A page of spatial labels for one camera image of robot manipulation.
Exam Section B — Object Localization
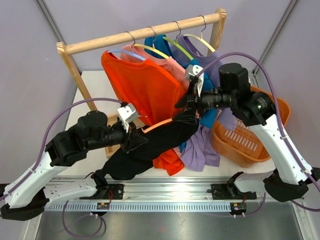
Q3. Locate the black t-shirt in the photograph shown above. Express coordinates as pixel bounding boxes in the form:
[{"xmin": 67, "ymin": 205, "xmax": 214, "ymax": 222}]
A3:
[{"xmin": 90, "ymin": 121, "xmax": 199, "ymax": 185}]

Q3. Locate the orange t-shirt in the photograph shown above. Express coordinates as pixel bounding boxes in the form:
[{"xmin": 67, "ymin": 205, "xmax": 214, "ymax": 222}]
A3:
[{"xmin": 101, "ymin": 51, "xmax": 186, "ymax": 176}]

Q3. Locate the pink t-shirt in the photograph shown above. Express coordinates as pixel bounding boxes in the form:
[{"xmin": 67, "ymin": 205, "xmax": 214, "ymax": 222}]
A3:
[{"xmin": 120, "ymin": 43, "xmax": 190, "ymax": 90}]

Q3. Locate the yellow plastic hanger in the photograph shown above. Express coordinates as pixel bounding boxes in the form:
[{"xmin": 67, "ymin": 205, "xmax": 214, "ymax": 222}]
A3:
[{"xmin": 133, "ymin": 26, "xmax": 169, "ymax": 60}]

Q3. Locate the light blue plastic hanger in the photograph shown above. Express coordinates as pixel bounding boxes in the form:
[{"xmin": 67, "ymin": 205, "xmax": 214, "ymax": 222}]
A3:
[{"xmin": 108, "ymin": 31, "xmax": 147, "ymax": 61}]

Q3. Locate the orange plastic hanger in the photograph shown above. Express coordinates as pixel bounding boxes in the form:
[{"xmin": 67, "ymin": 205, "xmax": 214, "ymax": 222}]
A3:
[{"xmin": 141, "ymin": 118, "xmax": 173, "ymax": 134}]

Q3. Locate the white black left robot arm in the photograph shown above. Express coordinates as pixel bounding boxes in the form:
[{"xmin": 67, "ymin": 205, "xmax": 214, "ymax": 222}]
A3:
[{"xmin": 0, "ymin": 111, "xmax": 148, "ymax": 221}]

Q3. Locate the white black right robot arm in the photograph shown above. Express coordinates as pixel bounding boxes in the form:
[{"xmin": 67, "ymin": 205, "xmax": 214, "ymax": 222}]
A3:
[{"xmin": 173, "ymin": 63, "xmax": 320, "ymax": 202}]

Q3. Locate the blue t-shirt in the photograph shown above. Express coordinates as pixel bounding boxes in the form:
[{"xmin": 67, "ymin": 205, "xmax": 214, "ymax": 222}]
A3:
[{"xmin": 144, "ymin": 34, "xmax": 219, "ymax": 153}]

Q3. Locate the purple t-shirt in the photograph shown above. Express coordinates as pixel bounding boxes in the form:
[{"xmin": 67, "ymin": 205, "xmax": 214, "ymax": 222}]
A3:
[{"xmin": 171, "ymin": 35, "xmax": 236, "ymax": 172}]

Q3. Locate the green plastic hanger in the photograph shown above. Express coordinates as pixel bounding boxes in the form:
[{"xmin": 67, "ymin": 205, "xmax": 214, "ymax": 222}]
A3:
[{"xmin": 163, "ymin": 21, "xmax": 194, "ymax": 61}]

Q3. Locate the cream plastic hanger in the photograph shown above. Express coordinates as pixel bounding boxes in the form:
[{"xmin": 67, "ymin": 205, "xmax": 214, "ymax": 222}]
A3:
[{"xmin": 183, "ymin": 15, "xmax": 216, "ymax": 53}]

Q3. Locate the wooden clothes rack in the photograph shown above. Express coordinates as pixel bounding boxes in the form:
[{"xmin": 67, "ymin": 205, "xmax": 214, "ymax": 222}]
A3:
[{"xmin": 56, "ymin": 8, "xmax": 227, "ymax": 159}]

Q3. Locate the orange laundry basket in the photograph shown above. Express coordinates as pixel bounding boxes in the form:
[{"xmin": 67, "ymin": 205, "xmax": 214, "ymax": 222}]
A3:
[{"xmin": 210, "ymin": 85, "xmax": 292, "ymax": 169}]

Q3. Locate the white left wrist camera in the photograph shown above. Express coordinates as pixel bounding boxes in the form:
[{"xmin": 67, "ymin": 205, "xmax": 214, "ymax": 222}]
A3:
[{"xmin": 117, "ymin": 103, "xmax": 140, "ymax": 133}]

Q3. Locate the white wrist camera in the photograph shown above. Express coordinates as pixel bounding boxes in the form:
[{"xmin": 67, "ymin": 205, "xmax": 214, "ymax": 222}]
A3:
[
  {"xmin": 184, "ymin": 65, "xmax": 204, "ymax": 97},
  {"xmin": 117, "ymin": 103, "xmax": 140, "ymax": 133}
]

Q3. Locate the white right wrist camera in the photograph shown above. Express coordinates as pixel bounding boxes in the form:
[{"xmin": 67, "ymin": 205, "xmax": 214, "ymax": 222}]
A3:
[{"xmin": 184, "ymin": 65, "xmax": 204, "ymax": 97}]

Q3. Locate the aluminium mounting rail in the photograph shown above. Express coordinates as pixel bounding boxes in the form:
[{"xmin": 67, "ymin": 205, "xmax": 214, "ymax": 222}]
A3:
[{"xmin": 43, "ymin": 174, "xmax": 306, "ymax": 202}]

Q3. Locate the white slotted cable duct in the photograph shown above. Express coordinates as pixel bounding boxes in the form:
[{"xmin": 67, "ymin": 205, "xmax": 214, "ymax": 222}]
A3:
[{"xmin": 48, "ymin": 201, "xmax": 231, "ymax": 213}]

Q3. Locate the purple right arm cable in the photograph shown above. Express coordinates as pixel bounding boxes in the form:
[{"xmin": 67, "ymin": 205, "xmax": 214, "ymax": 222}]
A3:
[{"xmin": 196, "ymin": 51, "xmax": 320, "ymax": 213}]

